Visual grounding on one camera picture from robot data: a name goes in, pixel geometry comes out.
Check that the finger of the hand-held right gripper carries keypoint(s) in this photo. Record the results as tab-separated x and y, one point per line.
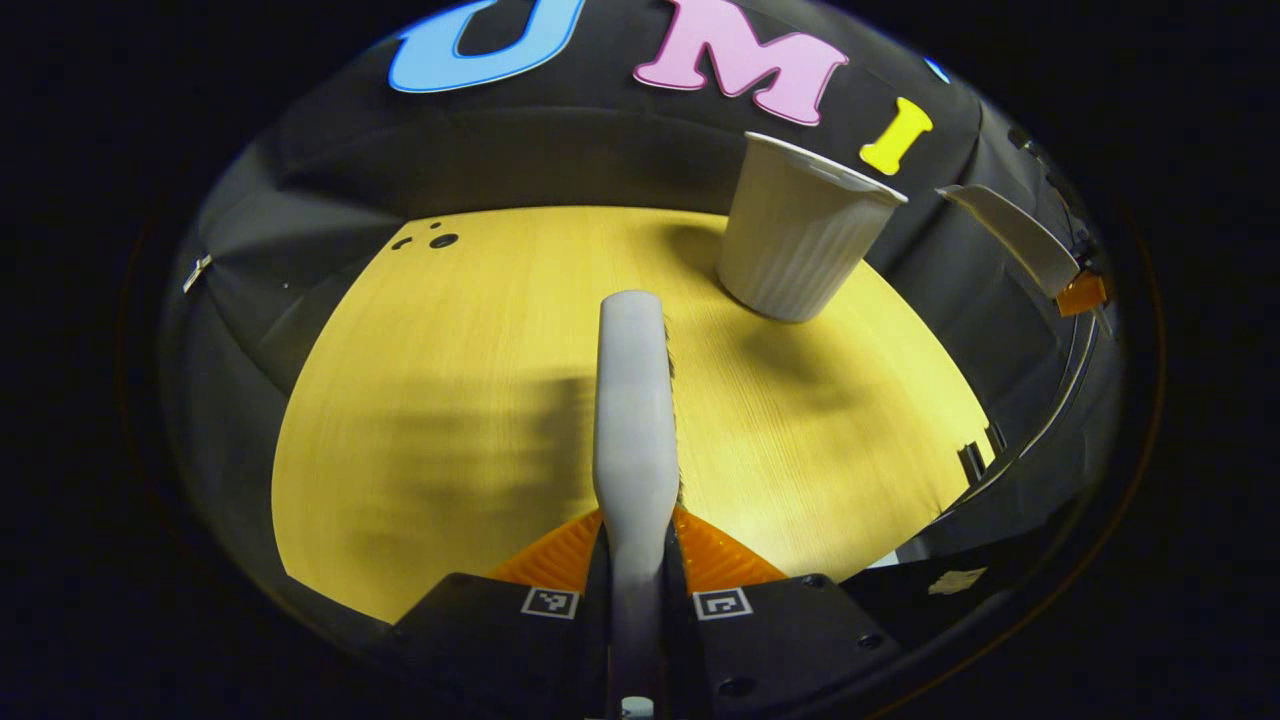
1082	294

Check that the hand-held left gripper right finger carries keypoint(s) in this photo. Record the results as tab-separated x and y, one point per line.
678	650

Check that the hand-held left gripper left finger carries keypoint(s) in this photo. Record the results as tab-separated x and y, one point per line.
592	650

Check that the grey plastic dustpan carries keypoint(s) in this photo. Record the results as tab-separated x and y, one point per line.
1020	235

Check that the small grey broom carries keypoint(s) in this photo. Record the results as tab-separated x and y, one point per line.
635	420

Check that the white ribbed garbage bin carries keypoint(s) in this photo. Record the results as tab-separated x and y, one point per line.
800	240

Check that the yellow wooden desktop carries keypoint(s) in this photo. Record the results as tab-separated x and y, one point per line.
450	330

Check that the black backdrop cloth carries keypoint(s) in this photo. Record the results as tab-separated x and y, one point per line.
560	150

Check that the white cloth clip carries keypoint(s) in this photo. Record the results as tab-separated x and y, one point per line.
197	272

